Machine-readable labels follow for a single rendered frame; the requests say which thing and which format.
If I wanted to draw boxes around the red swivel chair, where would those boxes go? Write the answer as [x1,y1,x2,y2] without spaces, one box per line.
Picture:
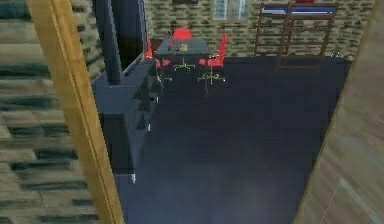
[197,33,230,91]
[170,27,197,73]
[143,37,174,87]

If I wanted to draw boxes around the dark grey dining table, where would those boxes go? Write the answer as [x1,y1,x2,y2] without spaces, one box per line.
[154,35,214,68]

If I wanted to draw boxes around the dark blue cabinet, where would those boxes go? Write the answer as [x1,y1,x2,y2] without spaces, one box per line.
[91,0,162,185]

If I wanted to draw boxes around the window with pale panes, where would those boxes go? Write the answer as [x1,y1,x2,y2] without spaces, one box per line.
[212,0,250,21]

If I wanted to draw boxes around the brown wooden bunk bed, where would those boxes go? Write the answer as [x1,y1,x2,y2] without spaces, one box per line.
[253,0,340,72]

